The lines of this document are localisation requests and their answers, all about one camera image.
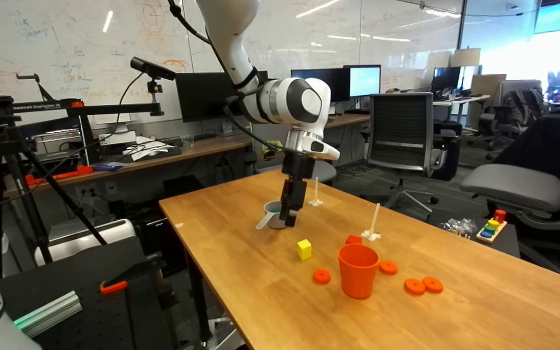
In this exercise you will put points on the dark grey cart top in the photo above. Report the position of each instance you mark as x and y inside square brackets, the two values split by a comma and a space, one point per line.
[87, 312]

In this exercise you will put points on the grey measuring cup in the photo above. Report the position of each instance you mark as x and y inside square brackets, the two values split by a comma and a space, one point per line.
[270, 209]

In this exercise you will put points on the yellow cube block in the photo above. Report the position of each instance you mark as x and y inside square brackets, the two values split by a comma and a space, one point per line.
[305, 249]

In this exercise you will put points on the dark computer monitor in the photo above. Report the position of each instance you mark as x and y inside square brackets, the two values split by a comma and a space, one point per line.
[340, 80]

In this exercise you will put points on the long wooden desk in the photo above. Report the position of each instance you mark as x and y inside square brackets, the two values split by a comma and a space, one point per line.
[196, 148]

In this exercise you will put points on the black camera on boom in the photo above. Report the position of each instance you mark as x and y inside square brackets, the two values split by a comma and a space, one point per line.
[151, 67]

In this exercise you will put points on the grey office chair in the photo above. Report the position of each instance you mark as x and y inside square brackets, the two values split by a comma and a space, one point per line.
[515, 185]

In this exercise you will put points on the clear bag of parts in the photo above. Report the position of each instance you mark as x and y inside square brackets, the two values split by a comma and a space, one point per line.
[460, 226]

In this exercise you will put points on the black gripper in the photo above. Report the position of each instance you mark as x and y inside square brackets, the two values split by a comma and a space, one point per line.
[301, 168]

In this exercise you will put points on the black clamp with orange hook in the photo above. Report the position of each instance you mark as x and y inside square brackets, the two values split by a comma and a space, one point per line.
[114, 286]

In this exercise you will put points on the white crumpled papers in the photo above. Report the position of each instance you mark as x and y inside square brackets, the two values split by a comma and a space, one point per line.
[147, 148]

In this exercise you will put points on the red bar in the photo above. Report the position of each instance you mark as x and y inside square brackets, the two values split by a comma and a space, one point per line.
[60, 175]

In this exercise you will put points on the clear plastic stand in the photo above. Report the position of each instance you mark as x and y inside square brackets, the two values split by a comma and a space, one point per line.
[373, 234]

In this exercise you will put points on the low black side table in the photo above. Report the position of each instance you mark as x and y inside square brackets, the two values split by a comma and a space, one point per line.
[507, 245]

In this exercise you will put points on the colourful stacking toy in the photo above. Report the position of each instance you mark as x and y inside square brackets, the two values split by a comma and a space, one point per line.
[491, 228]

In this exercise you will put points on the clear wine glass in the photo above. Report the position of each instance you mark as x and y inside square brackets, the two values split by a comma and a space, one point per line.
[316, 203]

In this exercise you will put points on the pale green tube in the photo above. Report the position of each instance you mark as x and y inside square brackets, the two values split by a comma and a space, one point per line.
[50, 314]

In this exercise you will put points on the red block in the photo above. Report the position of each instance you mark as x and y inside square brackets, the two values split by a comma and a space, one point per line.
[355, 240]

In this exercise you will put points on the orange plastic cup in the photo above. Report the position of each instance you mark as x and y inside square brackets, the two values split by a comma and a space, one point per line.
[359, 275]

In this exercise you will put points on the black mesh office chair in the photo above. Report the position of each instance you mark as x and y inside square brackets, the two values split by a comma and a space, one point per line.
[400, 129]

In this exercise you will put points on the lit computer monitor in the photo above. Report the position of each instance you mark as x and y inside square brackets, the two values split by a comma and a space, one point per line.
[365, 80]

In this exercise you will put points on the white desktop box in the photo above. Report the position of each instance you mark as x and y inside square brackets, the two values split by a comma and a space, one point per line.
[60, 140]

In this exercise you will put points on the black monitor back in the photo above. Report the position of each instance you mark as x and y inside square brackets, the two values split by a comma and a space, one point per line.
[204, 98]

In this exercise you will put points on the white lamp shade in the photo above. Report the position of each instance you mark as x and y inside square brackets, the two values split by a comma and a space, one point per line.
[466, 57]

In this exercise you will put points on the orange disc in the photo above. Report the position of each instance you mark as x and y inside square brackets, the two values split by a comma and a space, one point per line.
[388, 267]
[416, 286]
[322, 277]
[433, 284]

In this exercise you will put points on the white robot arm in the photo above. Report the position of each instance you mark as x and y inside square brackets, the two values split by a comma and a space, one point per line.
[291, 100]

